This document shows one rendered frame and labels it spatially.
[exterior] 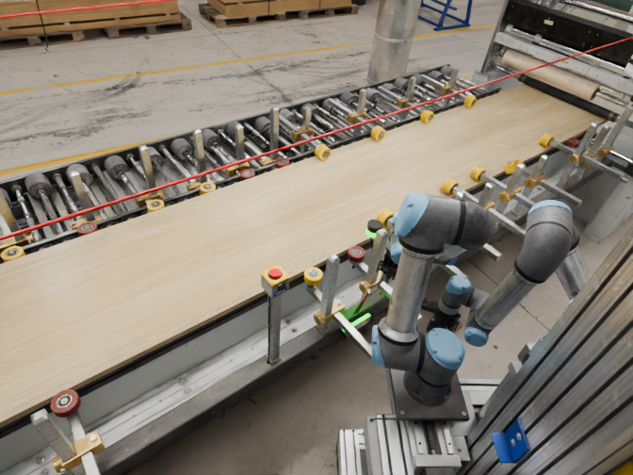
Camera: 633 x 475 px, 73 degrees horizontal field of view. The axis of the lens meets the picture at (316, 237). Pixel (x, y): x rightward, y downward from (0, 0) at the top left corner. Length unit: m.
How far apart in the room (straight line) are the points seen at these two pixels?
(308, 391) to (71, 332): 1.32
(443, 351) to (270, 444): 1.38
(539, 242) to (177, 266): 1.38
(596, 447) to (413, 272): 0.50
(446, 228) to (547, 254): 0.33
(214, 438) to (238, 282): 0.95
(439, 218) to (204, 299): 1.06
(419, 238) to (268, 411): 1.66
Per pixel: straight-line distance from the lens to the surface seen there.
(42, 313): 1.93
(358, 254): 1.97
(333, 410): 2.54
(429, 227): 1.06
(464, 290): 1.59
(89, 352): 1.75
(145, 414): 1.89
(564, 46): 4.05
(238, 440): 2.46
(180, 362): 1.88
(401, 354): 1.27
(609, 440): 0.99
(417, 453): 1.45
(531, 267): 1.30
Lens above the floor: 2.28
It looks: 43 degrees down
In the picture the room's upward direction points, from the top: 6 degrees clockwise
